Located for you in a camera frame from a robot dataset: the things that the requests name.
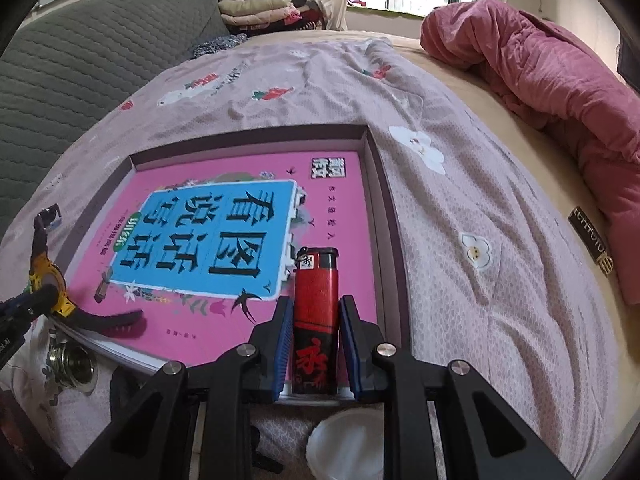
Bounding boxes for yellow and black watch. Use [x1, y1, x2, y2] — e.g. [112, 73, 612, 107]
[30, 205, 148, 341]

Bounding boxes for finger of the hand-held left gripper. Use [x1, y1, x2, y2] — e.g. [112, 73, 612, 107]
[0, 284, 57, 331]

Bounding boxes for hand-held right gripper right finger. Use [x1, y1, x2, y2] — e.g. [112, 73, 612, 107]
[337, 295, 576, 480]

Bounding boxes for shallow grey cardboard box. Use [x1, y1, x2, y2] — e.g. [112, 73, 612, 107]
[54, 122, 417, 401]

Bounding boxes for grey quilted cushion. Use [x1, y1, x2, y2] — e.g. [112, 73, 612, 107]
[0, 0, 236, 241]

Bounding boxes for folded clothes pile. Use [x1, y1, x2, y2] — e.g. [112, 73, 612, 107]
[217, 0, 331, 31]

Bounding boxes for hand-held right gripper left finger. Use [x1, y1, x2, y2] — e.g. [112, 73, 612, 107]
[65, 296, 296, 480]

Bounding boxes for pink book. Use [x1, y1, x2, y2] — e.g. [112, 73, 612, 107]
[52, 152, 378, 376]

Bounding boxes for red lighter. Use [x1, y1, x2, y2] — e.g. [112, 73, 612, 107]
[292, 247, 341, 396]

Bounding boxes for blue patterned cloth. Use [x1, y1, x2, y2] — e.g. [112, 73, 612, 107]
[192, 34, 248, 58]

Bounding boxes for black mattress label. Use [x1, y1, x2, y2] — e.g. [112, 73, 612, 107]
[567, 205, 613, 276]

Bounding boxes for white plastic cap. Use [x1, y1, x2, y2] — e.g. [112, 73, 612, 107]
[306, 407, 388, 480]

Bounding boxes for silver metal keychain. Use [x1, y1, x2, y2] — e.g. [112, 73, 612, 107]
[42, 342, 98, 393]

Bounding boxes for pink quilt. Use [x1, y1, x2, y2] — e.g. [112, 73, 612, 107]
[419, 0, 640, 306]

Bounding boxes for purple printed blanket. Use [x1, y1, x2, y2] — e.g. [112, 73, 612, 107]
[0, 35, 621, 480]

